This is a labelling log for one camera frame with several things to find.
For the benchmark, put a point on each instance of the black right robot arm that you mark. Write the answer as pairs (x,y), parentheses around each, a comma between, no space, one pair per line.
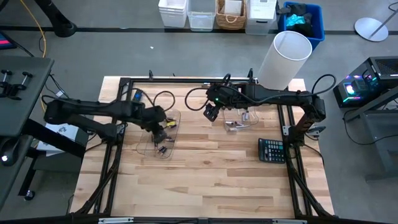
(280,95)

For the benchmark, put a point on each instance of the clear plastic bin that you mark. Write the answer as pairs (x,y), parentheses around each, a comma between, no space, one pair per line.
(253,123)
(146,149)

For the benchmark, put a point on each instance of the grey black clamp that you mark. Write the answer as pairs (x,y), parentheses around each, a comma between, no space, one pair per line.
(314,130)

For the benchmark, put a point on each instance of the wicker basket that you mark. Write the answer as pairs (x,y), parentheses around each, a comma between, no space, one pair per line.
(220,18)

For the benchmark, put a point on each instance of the RGB lit computer tower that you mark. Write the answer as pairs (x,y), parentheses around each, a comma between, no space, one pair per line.
(385,67)

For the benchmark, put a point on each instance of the black metal rig frame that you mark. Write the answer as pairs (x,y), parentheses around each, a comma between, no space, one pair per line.
(186,80)

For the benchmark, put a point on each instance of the blue plastic bin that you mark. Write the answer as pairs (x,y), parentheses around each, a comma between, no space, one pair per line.
(317,28)

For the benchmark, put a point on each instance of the teal cloth item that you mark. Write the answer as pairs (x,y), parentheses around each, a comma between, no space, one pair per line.
(295,20)

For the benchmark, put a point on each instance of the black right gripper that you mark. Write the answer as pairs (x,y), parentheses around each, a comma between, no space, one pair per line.
(227,95)

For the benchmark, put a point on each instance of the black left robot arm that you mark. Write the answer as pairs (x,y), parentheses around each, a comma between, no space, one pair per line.
(93,107)

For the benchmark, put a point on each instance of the white shade wooden base lamp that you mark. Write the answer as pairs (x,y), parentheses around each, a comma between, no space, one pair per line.
(280,62)

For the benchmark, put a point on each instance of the dark side table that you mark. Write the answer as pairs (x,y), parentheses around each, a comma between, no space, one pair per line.
(381,137)

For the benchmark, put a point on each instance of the silver metal bracket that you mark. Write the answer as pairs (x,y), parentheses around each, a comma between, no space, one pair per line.
(289,221)
(115,221)

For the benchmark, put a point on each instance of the round metal stand base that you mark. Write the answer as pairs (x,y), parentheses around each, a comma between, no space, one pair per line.
(371,29)

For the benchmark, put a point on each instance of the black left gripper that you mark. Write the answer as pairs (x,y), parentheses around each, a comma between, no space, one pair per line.
(157,119)

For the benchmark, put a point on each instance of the black device purple light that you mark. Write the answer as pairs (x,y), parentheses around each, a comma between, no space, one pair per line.
(9,149)

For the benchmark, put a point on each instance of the black caster wheel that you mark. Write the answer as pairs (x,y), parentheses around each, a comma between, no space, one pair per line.
(29,195)

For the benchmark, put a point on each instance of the white paper in basket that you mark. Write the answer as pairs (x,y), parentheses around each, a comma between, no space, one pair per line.
(233,7)

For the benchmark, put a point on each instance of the small white adapter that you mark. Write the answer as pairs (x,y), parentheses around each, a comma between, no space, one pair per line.
(59,93)

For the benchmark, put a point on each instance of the black stand leg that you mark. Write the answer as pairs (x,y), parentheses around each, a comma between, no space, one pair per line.
(60,26)

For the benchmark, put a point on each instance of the black copper AA battery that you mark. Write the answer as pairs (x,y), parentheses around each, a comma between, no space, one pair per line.
(165,151)
(170,119)
(169,139)
(160,149)

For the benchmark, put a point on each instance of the translucent white storage bin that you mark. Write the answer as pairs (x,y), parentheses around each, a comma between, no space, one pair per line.
(261,12)

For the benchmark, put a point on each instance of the black calculator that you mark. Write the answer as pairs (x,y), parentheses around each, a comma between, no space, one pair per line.
(272,151)

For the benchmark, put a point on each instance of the white paper sheet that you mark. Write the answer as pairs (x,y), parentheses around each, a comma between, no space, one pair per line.
(66,129)

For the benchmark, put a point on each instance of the clear storage bin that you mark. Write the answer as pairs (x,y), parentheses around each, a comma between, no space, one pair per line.
(202,25)

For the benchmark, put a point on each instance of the black clothing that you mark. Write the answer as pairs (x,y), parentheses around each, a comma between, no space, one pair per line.
(306,28)

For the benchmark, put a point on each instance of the grey side desk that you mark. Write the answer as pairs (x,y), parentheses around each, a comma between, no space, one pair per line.
(28,90)

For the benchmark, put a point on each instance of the silver black AA battery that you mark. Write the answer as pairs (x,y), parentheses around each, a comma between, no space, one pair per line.
(230,123)
(240,125)
(233,129)
(247,115)
(243,116)

